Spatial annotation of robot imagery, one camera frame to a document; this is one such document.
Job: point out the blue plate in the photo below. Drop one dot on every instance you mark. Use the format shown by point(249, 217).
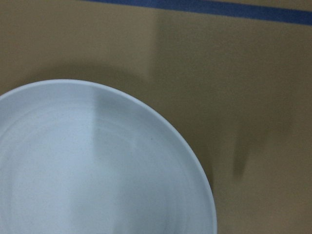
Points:
point(77, 157)

